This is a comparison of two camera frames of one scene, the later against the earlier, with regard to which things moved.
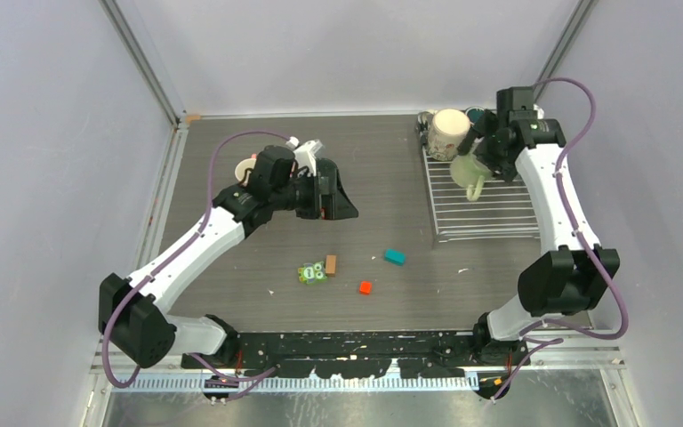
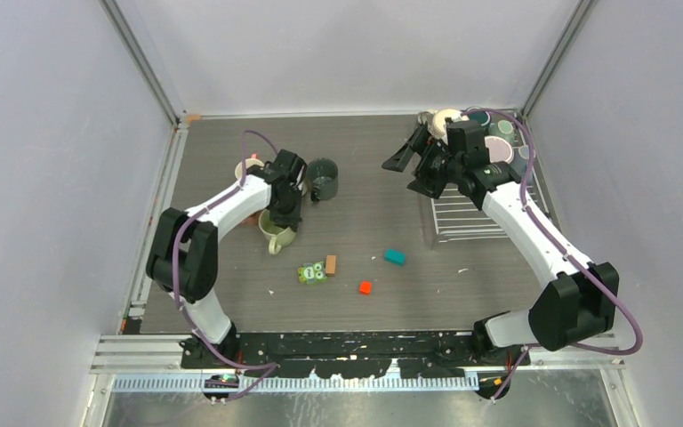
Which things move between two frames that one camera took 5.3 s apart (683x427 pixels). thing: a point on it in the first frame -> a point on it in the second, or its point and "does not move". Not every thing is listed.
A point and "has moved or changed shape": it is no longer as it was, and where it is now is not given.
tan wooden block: [331, 265] does not move
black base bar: [349, 354] does not move
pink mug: [244, 169] does not move
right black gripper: [499, 166] -> [423, 143]
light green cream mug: [469, 171] has moved or changed shape
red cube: [365, 287] does not move
